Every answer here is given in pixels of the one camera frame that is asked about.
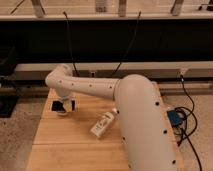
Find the white plastic bottle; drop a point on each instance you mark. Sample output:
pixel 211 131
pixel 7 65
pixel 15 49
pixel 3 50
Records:
pixel 103 123

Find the blue connector box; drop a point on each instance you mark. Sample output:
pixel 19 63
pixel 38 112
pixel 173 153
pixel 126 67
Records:
pixel 174 118

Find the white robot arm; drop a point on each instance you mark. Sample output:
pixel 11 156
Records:
pixel 143 125

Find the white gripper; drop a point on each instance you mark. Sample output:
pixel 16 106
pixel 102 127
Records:
pixel 68 103

